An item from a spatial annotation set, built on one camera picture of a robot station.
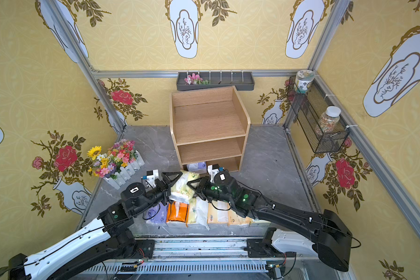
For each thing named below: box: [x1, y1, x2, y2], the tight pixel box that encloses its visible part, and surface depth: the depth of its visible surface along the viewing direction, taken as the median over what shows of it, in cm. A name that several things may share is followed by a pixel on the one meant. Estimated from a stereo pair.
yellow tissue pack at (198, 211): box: [188, 196, 210, 231], surface depth 80 cm
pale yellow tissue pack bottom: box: [169, 169, 201, 205], surface depth 67 cm
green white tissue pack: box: [250, 219, 272, 227], surface depth 80 cm
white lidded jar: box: [295, 69, 316, 94], surface depth 87 cm
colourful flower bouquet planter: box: [86, 139, 145, 190], surface depth 87 cm
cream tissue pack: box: [227, 209, 254, 225], surface depth 79 cm
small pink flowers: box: [184, 72, 209, 85], surface depth 89 cm
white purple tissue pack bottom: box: [186, 161, 208, 174], surface depth 94 cm
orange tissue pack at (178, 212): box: [166, 201, 190, 228], surface depth 79 cm
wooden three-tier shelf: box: [169, 86, 251, 173], surface depth 84 cm
